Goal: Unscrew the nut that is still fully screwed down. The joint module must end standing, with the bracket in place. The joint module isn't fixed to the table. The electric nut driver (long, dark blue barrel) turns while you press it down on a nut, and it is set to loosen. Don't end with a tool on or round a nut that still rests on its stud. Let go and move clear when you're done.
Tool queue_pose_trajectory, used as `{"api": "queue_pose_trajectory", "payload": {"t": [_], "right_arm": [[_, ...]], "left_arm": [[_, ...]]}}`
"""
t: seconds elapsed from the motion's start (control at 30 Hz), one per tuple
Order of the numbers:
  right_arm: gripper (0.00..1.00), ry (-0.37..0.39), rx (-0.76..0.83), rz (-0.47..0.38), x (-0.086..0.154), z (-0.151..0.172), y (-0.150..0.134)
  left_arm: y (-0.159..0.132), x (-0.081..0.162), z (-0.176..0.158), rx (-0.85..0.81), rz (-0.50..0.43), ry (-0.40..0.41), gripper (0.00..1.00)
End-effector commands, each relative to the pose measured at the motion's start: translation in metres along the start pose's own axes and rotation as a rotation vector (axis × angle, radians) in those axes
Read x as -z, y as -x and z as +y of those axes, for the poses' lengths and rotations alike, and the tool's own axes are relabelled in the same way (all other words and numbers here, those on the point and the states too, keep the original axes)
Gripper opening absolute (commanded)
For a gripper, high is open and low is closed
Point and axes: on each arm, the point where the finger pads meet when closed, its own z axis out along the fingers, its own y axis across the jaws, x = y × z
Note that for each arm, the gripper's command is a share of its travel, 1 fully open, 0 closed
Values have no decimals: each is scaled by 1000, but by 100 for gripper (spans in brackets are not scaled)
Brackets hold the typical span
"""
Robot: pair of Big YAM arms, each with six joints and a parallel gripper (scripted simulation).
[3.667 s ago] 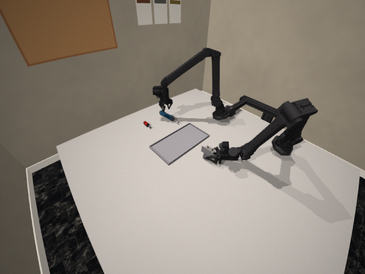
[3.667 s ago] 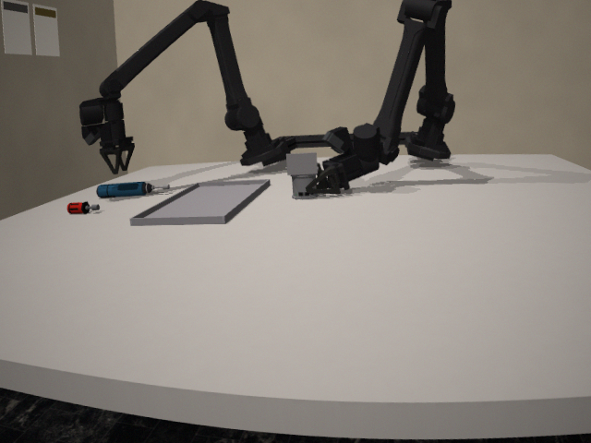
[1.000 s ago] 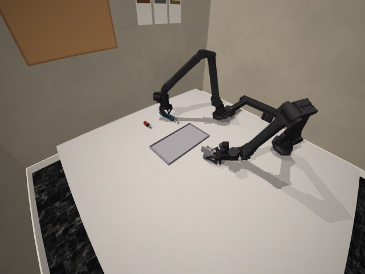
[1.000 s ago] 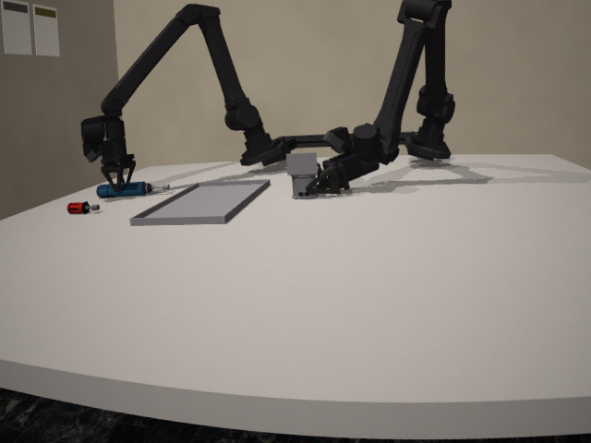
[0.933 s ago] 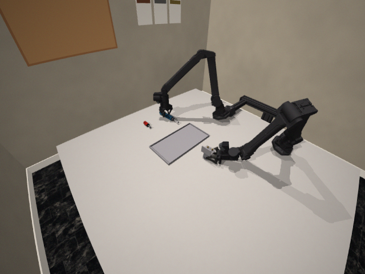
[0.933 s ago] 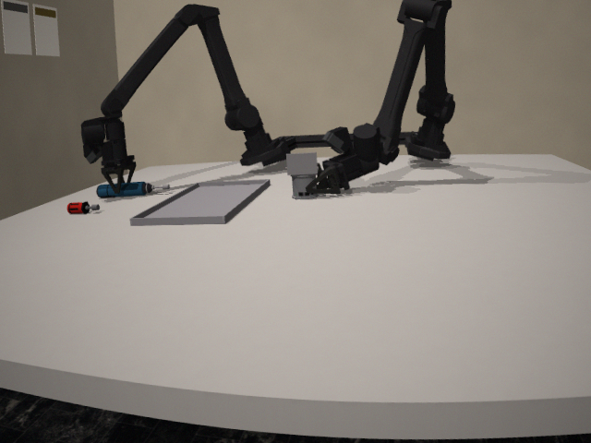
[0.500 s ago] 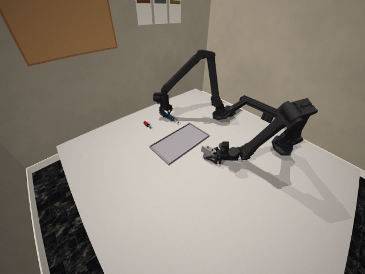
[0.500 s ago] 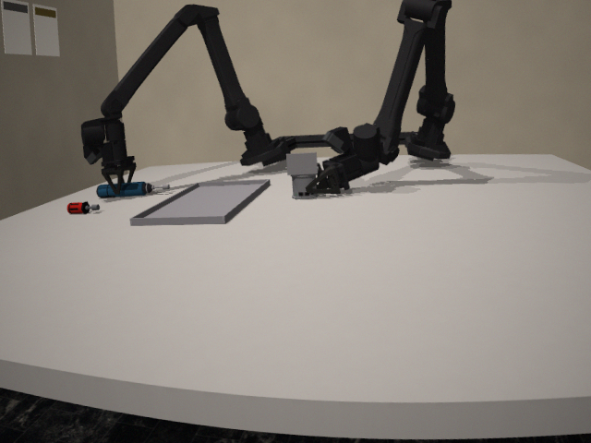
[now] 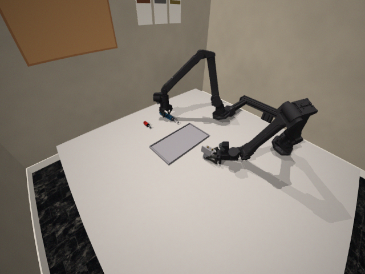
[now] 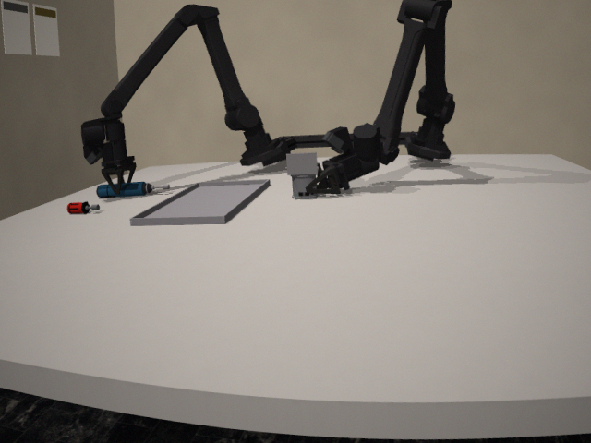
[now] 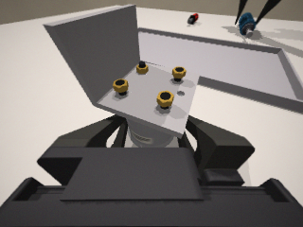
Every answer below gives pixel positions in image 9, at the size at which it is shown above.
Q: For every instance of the blue electric nut driver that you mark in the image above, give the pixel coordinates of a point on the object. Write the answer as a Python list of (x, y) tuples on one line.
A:
[(169, 117)]

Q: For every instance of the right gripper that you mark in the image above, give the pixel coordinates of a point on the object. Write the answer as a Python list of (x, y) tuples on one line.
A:
[(166, 107)]

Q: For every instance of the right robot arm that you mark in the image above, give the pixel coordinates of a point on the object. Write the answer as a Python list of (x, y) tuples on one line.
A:
[(201, 54)]

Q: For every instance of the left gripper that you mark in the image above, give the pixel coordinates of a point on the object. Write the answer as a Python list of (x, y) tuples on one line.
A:
[(216, 156)]

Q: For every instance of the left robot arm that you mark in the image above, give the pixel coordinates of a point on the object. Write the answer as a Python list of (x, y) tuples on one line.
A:
[(290, 115)]

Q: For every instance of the grey l-shaped bracket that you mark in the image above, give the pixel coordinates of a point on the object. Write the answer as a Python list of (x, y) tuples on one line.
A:
[(207, 151)]

